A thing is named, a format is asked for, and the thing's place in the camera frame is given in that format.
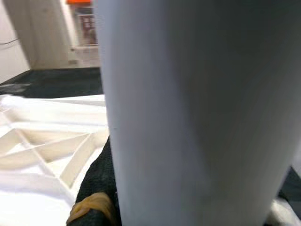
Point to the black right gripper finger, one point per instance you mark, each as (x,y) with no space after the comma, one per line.
(98,179)

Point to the white plastic table leg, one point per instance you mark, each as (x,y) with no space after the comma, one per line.
(188,106)

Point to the yellow rubber band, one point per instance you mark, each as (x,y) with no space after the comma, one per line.
(94,202)

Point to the white plastic table top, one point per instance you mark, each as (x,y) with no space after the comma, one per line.
(28,188)

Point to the black table cloth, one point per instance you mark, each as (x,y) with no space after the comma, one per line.
(58,82)

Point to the bench with white lace cloth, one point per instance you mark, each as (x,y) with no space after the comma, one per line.
(87,56)

